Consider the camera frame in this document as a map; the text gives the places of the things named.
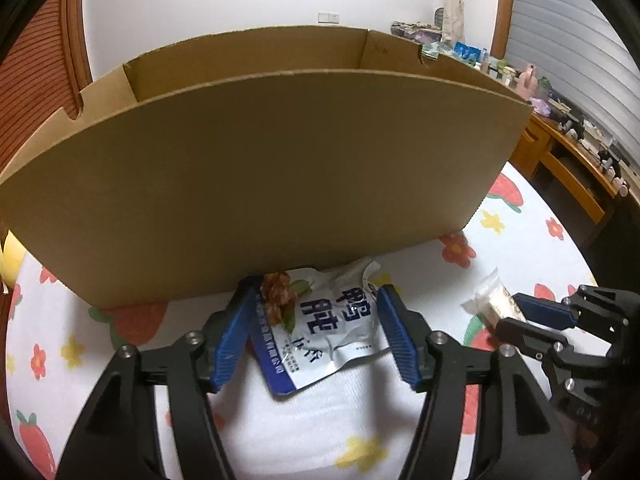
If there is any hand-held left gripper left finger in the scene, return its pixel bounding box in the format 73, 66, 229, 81
55, 274, 261, 480

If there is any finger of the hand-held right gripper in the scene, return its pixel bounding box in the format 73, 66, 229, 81
495, 316, 608, 413
514, 284, 640, 330

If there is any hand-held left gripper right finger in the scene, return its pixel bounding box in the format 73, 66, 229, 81
376, 284, 581, 480

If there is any clear cream roll packet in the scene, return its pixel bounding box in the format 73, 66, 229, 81
461, 267, 531, 328

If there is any white blue snack pouch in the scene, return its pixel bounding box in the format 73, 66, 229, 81
247, 258, 393, 397

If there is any brown cardboard box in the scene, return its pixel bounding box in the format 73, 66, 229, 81
0, 25, 536, 309

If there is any wooden desk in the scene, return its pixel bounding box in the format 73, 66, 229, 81
510, 112, 640, 246

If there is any clutter of bottles and boxes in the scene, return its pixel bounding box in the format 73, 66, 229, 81
390, 7, 640, 196

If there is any yellow pillow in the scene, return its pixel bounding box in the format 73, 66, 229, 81
0, 230, 25, 288

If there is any grey window blind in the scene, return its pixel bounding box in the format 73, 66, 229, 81
505, 0, 640, 161

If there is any beige curtain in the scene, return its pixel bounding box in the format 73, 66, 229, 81
440, 0, 468, 46

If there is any wooden slatted headboard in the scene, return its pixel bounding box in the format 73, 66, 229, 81
0, 0, 93, 166

